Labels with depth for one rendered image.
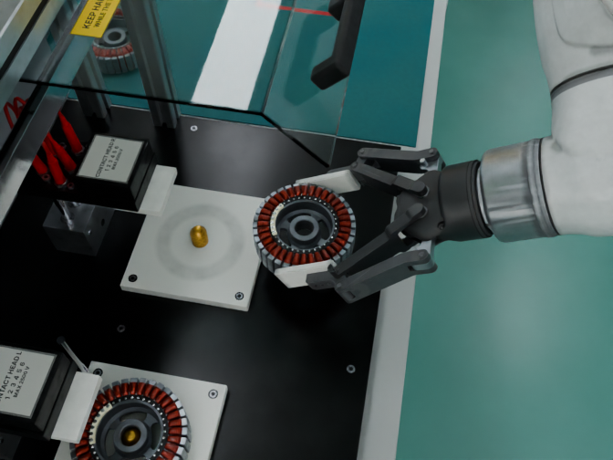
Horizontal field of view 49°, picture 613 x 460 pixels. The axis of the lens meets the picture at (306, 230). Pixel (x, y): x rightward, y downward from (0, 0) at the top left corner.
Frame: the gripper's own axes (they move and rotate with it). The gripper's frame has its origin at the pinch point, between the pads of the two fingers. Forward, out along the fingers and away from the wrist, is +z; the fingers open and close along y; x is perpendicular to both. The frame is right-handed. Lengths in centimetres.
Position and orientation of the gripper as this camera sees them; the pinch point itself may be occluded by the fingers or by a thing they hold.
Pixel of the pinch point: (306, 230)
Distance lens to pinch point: 74.3
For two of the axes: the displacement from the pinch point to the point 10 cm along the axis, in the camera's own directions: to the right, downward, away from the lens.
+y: 1.7, -8.2, 5.4
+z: -8.5, 1.5, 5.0
